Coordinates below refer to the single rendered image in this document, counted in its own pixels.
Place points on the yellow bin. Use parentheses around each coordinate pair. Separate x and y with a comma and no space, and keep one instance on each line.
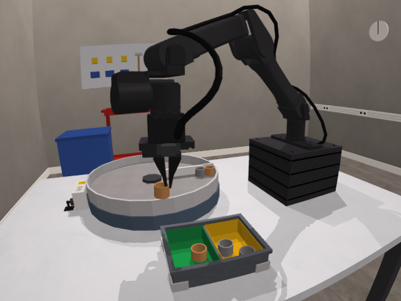
(235,231)

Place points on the dark grey divided bin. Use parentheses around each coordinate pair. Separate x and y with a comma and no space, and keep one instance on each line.
(219,270)

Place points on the green bin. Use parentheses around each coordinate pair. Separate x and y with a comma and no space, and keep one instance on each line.
(180,242)

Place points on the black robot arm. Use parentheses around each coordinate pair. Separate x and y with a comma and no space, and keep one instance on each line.
(131,91)

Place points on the grey metal bushing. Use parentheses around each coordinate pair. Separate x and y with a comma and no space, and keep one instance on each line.
(225,247)
(246,249)
(199,171)

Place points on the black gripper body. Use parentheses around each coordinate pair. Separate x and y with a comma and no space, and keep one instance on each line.
(150,150)

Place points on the grey round turntable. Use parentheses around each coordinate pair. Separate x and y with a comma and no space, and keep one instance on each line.
(134,177)

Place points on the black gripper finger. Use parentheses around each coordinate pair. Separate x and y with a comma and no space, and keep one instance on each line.
(173,163)
(160,163)

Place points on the bronze bushing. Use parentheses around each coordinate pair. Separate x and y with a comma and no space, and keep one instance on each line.
(198,252)
(160,191)
(209,170)

